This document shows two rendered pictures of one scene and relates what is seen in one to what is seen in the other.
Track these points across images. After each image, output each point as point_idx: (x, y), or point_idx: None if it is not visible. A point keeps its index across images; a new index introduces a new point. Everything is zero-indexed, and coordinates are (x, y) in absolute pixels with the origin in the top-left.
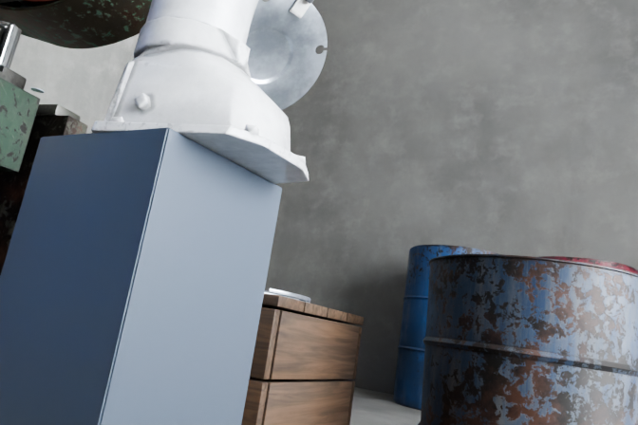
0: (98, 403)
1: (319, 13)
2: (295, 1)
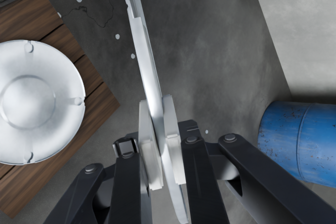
0: None
1: (173, 196)
2: (146, 109)
